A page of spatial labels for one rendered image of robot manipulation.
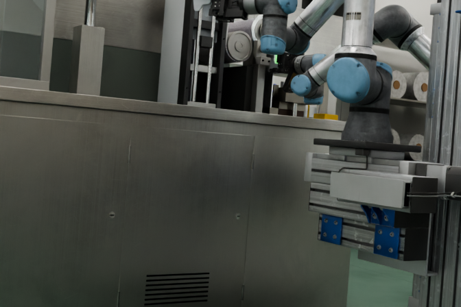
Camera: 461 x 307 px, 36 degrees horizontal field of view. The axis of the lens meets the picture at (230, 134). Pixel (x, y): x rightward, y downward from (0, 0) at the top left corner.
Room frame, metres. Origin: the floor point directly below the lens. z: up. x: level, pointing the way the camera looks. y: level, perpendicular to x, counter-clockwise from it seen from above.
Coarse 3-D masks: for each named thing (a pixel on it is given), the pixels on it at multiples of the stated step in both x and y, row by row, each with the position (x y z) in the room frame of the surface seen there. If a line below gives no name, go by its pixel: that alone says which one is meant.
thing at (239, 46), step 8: (232, 32) 2.86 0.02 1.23; (240, 32) 2.86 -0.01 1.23; (232, 40) 2.85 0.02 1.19; (240, 40) 2.86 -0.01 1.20; (248, 40) 2.89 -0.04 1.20; (232, 48) 2.85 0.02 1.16; (240, 48) 2.87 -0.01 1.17; (248, 48) 2.89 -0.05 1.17; (232, 56) 2.84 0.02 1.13; (240, 56) 2.87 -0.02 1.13; (248, 56) 2.88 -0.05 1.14
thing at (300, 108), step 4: (272, 104) 3.04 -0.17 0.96; (276, 104) 3.02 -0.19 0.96; (280, 104) 3.00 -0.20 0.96; (284, 104) 3.02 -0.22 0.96; (288, 104) 3.03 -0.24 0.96; (300, 104) 3.06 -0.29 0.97; (280, 108) 3.01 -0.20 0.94; (284, 108) 3.02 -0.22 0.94; (288, 108) 3.03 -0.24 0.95; (300, 108) 3.06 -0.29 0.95; (304, 108) 3.07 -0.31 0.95; (280, 112) 3.01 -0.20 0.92; (284, 112) 3.02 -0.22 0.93; (288, 112) 3.03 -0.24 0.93; (300, 112) 3.07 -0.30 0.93; (300, 116) 3.07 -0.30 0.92
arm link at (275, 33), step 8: (264, 16) 2.09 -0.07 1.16; (272, 16) 2.08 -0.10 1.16; (280, 16) 2.08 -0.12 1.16; (264, 24) 2.09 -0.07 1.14; (272, 24) 2.08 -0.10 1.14; (280, 24) 2.08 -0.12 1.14; (264, 32) 2.09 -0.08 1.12; (272, 32) 2.07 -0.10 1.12; (280, 32) 2.08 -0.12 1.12; (288, 32) 2.11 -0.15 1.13; (264, 40) 2.09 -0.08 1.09; (272, 40) 2.07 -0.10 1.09; (280, 40) 2.08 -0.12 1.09; (288, 40) 2.12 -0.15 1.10; (264, 48) 2.09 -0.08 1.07; (272, 48) 2.08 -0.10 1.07; (280, 48) 2.08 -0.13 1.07; (288, 48) 2.15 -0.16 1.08
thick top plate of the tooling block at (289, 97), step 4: (280, 88) 2.99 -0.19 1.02; (272, 92) 3.03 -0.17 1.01; (280, 92) 2.98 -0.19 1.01; (284, 92) 2.96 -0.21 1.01; (280, 96) 2.98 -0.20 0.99; (284, 96) 2.96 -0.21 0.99; (288, 96) 2.96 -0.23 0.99; (292, 96) 2.97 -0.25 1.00; (296, 96) 2.98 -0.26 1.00; (272, 100) 3.03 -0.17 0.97; (276, 100) 3.00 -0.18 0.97; (280, 100) 2.98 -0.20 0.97; (284, 100) 2.96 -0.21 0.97; (288, 100) 2.96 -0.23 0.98; (292, 100) 2.97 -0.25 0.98; (296, 100) 2.98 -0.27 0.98; (300, 100) 2.99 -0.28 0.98; (304, 104) 3.06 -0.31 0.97; (308, 104) 3.04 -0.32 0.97
